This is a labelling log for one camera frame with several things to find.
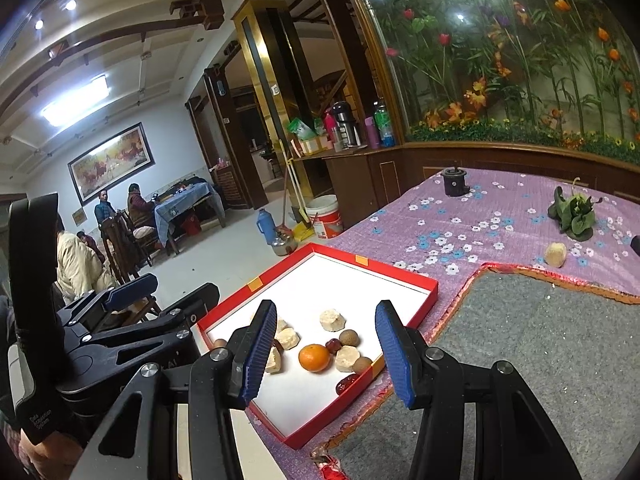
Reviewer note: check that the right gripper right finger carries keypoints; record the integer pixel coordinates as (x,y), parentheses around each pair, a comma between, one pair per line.
(460,404)

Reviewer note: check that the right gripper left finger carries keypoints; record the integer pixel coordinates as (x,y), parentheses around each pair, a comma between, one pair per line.
(137,439)

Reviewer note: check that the brown round longan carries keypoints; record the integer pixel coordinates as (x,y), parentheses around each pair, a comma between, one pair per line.
(349,338)

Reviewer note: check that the orange tangerine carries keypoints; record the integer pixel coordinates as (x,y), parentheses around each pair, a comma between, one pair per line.
(314,358)

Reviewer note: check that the person's left hand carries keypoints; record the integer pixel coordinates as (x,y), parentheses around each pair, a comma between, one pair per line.
(54,457)

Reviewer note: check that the grey felt mat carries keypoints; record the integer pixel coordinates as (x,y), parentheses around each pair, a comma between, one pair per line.
(500,374)

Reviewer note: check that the brown round fruit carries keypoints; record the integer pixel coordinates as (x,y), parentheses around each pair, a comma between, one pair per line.
(361,365)

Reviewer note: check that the red jujube date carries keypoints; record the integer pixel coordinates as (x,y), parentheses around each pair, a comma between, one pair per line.
(333,346)
(346,383)

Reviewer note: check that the large beige cake piece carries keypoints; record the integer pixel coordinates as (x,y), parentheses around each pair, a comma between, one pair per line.
(332,321)

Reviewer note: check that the beige cake far left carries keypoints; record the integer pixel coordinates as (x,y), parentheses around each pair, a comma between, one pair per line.
(287,338)

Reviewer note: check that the beige cake on tablecloth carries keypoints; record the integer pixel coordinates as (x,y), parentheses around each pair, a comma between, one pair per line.
(555,255)

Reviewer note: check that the red white shallow box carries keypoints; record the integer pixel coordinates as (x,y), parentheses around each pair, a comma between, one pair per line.
(295,404)

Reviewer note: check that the framed landscape painting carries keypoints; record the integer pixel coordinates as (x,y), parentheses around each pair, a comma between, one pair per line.
(119,157)

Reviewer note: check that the purple floral tablecloth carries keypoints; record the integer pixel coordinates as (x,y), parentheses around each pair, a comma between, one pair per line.
(572,332)

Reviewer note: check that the green leafy vegetable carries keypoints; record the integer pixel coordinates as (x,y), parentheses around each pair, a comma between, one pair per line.
(574,214)

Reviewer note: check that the black seatbelt buckle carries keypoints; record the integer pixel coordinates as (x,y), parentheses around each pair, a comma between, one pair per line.
(635,244)

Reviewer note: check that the blue thermos on floor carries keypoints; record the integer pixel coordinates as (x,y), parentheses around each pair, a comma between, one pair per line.
(266,226)

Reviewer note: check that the white red bucket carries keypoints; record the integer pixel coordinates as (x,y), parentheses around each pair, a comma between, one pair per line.
(325,217)

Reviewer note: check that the flower mural panel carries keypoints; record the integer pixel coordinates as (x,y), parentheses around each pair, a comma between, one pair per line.
(561,73)

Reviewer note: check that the small black cylinder mount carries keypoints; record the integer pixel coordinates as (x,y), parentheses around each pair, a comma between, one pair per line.
(453,179)

